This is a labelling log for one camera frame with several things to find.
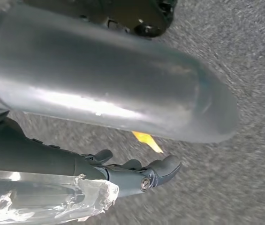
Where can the clear crumpled plastic film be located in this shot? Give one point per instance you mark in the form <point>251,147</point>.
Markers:
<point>41,202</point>

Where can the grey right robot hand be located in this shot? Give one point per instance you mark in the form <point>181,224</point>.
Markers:
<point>99,77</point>

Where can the black robot foot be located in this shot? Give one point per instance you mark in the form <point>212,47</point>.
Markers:
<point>134,15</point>

